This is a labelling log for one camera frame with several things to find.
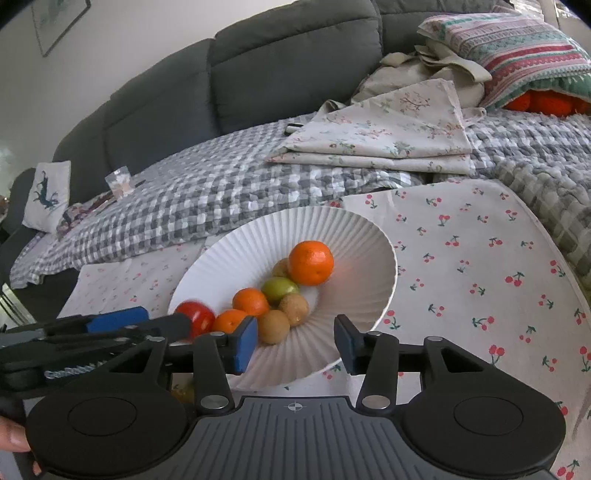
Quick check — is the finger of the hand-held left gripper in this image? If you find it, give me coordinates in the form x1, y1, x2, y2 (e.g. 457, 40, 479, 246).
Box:
85, 307, 150, 334
139, 314, 193, 344

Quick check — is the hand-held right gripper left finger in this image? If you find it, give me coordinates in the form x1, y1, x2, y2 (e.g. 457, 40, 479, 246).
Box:
122, 316, 258, 415

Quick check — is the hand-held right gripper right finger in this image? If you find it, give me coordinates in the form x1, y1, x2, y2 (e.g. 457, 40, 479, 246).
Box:
333, 315, 485, 412

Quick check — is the small orange mandarin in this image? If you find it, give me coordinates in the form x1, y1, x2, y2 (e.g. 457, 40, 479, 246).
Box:
212, 309, 249, 335
232, 287, 270, 317

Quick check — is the red tomato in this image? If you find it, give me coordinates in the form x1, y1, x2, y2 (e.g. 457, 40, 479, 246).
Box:
175, 301, 216, 340

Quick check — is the small green fruit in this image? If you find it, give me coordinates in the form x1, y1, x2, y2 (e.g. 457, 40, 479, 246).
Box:
262, 276, 300, 304

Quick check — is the white ribbed plate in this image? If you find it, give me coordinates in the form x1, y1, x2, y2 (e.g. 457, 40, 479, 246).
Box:
167, 206, 399, 392

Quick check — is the large orange mandarin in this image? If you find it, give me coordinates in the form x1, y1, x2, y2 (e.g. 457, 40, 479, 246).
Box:
289, 241, 334, 285

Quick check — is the person's left hand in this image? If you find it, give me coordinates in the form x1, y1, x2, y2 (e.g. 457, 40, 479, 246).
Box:
0, 415, 32, 455

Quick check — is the dark floral cloth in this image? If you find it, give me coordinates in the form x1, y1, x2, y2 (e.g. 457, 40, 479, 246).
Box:
57, 191, 118, 237

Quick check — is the grey checkered blanket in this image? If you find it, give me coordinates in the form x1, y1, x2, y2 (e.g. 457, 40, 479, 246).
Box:
9, 121, 419, 289

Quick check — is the clear plastic cup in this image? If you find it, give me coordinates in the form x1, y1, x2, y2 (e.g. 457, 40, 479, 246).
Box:
105, 166, 133, 200

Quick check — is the white deer print pillow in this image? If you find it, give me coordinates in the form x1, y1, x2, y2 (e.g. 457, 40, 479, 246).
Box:
22, 160, 73, 234

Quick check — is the cherry print cloth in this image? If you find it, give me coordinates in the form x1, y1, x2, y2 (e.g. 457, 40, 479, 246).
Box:
58, 178, 591, 480

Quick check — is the folded floral sheet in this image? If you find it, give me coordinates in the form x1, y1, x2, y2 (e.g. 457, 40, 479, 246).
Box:
267, 78, 477, 176

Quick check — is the grey sofa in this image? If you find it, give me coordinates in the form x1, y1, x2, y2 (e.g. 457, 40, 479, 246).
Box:
0, 0, 513, 319

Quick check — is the beige crumpled cloth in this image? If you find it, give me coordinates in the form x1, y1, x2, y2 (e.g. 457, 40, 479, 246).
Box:
352, 38, 494, 121

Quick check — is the orange plush toy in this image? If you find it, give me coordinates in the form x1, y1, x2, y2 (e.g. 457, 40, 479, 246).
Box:
502, 89, 591, 114

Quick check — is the striped patterned pillow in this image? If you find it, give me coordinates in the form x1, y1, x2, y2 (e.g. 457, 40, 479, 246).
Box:
417, 6, 591, 112

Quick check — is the framed wall picture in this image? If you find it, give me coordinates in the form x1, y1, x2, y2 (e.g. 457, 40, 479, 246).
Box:
31, 0, 92, 58

